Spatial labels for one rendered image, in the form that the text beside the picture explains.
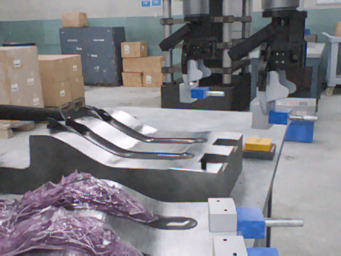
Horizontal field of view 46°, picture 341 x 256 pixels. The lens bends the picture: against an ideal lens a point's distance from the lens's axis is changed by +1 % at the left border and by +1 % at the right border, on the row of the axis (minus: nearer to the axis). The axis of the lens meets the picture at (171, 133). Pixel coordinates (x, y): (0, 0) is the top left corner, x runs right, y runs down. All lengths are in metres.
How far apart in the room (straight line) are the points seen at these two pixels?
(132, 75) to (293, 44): 6.93
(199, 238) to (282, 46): 0.45
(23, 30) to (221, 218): 9.15
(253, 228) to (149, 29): 7.43
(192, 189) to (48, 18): 8.55
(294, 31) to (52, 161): 0.54
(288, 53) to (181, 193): 0.35
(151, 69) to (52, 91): 2.64
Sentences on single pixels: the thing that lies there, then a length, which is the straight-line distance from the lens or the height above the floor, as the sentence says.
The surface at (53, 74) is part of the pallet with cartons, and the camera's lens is 5.35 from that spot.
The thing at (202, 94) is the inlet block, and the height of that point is 0.93.
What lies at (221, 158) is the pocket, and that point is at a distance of 0.77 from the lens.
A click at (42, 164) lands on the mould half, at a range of 0.83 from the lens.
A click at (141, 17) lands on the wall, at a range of 7.98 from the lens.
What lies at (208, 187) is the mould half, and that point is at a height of 0.86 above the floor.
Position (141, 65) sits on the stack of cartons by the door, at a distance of 7.60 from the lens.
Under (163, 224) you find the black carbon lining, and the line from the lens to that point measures 0.59.
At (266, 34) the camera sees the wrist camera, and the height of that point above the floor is 1.10.
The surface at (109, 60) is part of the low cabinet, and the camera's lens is 7.78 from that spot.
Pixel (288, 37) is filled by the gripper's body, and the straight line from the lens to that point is 0.86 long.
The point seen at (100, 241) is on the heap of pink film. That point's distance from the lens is 0.47.
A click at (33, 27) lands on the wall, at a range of 9.41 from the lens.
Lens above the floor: 1.13
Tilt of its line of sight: 15 degrees down
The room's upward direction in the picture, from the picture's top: 2 degrees counter-clockwise
